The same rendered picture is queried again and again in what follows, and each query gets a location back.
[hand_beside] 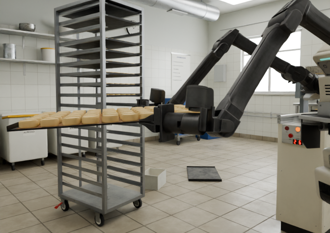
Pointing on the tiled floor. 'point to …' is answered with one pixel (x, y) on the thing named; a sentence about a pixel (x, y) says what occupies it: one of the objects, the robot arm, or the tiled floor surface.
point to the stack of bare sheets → (203, 173)
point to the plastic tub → (154, 178)
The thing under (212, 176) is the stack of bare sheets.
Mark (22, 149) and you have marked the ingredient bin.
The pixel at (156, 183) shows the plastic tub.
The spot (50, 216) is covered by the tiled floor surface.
